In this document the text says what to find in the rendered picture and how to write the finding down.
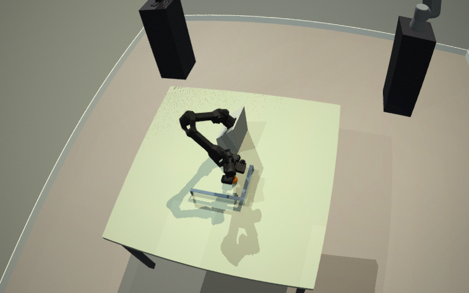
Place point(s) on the low clear l-shaped wall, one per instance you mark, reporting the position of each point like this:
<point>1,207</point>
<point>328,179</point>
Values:
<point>229,196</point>
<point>196,194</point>

